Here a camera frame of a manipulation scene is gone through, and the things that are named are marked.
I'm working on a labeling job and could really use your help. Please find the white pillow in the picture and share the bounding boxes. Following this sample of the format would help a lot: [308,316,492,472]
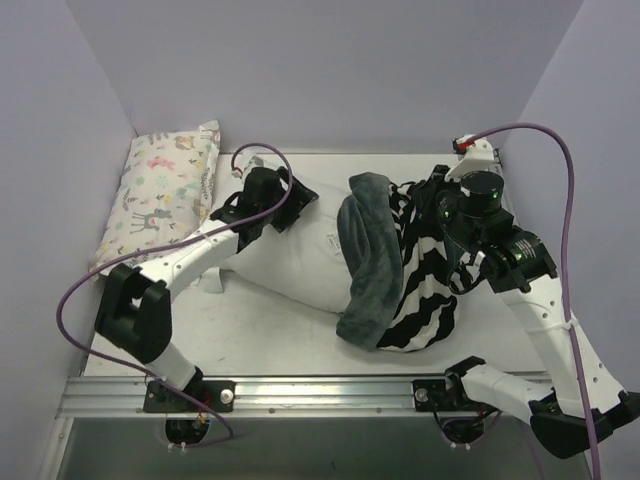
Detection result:
[196,178,351,313]

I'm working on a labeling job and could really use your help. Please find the dark green plush pillowcase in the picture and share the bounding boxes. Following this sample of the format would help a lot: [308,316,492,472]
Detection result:
[336,172,458,353]

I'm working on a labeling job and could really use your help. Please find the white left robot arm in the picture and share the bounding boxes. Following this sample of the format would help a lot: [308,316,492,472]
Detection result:
[95,167,319,411]

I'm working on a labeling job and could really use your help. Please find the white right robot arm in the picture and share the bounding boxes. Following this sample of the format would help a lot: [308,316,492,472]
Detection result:
[411,165,639,459]

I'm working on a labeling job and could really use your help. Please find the animal print pillow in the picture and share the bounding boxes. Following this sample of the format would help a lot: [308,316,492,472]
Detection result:
[90,120,221,269]

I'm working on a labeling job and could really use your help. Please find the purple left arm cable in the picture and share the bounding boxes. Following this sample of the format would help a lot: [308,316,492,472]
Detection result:
[55,143,294,444]

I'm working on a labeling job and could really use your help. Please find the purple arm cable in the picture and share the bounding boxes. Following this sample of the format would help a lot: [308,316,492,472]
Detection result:
[452,122,604,480]
[55,143,294,444]

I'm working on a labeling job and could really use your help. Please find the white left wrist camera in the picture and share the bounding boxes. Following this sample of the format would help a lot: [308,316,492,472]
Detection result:
[231,154,265,181]

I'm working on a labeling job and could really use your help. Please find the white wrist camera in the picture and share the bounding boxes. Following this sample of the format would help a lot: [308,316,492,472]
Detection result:
[445,135,499,182]
[231,154,265,181]

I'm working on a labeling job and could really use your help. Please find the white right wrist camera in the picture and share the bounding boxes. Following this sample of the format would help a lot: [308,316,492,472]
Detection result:
[445,135,499,182]

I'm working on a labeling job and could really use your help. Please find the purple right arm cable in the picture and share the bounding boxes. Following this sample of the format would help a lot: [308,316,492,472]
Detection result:
[452,122,604,480]

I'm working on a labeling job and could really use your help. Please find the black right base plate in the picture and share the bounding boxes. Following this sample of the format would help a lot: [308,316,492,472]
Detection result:
[412,378,479,413]

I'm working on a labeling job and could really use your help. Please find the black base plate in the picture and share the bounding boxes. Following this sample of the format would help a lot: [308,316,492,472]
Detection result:
[412,378,479,413]
[142,380,236,413]

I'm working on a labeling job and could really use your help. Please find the aluminium front rail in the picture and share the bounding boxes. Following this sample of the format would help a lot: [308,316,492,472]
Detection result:
[54,375,551,421]

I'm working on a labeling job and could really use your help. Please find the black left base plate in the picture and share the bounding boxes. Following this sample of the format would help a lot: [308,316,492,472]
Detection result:
[142,380,236,413]

